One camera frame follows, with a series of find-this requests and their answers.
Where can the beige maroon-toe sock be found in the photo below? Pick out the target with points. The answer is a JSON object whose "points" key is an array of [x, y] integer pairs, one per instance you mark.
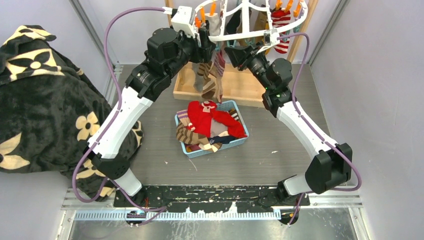
{"points": [[217, 71]]}

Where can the purple striped beige sock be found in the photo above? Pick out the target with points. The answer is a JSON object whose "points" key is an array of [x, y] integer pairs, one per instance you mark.
{"points": [[183, 117]]}

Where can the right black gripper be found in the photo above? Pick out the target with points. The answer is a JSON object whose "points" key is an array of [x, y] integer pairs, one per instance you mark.
{"points": [[241, 56]]}

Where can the black floral blanket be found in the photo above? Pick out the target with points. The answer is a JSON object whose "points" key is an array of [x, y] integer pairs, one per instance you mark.
{"points": [[48, 111]]}

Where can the red sock in basket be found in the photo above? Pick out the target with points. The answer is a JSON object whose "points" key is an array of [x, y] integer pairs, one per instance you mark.
{"points": [[201, 114]]}

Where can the grey sock in basket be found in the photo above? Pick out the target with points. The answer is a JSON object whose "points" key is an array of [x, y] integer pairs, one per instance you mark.
{"points": [[218, 129]]}

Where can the grey white hanging sock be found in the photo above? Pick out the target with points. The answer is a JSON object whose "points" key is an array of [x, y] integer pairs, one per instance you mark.
{"points": [[198, 80]]}

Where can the light blue plastic basket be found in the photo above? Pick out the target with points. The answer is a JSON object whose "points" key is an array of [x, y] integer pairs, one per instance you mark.
{"points": [[231, 107]]}

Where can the black hanging sock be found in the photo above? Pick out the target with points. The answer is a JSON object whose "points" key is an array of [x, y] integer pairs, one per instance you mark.
{"points": [[233, 23]]}

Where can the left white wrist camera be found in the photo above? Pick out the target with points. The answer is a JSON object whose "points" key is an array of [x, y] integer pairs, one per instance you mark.
{"points": [[183, 19]]}

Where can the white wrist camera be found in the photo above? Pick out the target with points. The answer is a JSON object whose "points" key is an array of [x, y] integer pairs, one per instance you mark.
{"points": [[183, 19], [270, 37]]}

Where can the wooden hanger stand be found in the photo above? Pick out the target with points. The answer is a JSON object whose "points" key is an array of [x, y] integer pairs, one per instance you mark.
{"points": [[240, 86]]}

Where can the brown beige striped sock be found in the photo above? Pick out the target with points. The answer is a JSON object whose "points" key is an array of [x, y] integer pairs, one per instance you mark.
{"points": [[191, 138]]}

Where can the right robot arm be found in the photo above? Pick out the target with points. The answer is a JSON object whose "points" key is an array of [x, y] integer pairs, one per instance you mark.
{"points": [[331, 162]]}

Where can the brown striped hanging sock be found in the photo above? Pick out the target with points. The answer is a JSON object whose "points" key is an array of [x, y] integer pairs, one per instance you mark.
{"points": [[208, 85]]}

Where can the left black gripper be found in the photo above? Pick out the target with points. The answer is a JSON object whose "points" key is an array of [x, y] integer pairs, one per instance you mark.
{"points": [[204, 53]]}

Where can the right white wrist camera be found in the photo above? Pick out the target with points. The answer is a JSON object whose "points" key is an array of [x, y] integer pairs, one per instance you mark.
{"points": [[270, 37]]}

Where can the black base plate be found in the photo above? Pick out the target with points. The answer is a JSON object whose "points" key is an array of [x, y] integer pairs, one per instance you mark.
{"points": [[213, 198]]}

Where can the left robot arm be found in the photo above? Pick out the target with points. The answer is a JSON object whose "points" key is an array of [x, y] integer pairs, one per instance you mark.
{"points": [[168, 51]]}

